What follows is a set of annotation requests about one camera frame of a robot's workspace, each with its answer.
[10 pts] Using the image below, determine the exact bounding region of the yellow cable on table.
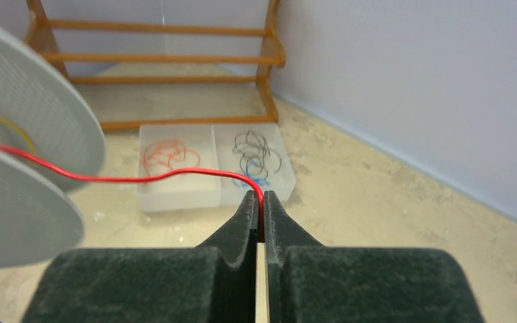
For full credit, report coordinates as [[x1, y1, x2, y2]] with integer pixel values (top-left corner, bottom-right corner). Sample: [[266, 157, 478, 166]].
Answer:
[[0, 109, 37, 156]]

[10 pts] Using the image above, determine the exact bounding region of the orange wooden rack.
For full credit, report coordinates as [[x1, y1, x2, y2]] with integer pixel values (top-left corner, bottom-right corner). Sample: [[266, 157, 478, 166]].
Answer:
[[23, 0, 287, 133]]

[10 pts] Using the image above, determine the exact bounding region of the black cable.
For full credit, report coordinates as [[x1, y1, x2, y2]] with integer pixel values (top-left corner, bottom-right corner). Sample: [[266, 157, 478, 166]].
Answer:
[[232, 129, 283, 179]]

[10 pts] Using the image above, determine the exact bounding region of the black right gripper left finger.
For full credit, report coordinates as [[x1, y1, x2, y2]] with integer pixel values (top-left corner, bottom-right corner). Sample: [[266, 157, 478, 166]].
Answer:
[[22, 192, 259, 322]]

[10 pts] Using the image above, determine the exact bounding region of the grey cable spool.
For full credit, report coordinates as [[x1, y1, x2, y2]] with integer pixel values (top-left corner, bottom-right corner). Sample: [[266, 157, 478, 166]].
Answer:
[[0, 27, 105, 268]]

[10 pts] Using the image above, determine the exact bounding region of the clear plastic tray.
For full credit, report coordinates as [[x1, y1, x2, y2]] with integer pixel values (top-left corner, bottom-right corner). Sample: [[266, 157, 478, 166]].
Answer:
[[135, 122, 297, 213]]

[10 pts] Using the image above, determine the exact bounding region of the red cable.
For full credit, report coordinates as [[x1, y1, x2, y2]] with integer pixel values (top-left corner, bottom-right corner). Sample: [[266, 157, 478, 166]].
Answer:
[[140, 139, 202, 176], [0, 141, 266, 244]]

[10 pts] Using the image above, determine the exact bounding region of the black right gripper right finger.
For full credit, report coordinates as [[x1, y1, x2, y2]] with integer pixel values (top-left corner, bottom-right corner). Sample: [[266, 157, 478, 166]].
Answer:
[[264, 191, 484, 322]]

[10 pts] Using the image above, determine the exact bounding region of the blue cable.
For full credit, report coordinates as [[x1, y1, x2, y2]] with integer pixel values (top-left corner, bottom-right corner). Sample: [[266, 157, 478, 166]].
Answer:
[[232, 158, 271, 189]]

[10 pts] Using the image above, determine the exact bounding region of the red cable in tray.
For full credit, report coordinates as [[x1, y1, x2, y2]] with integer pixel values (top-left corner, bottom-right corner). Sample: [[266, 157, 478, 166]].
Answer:
[[140, 139, 202, 176]]

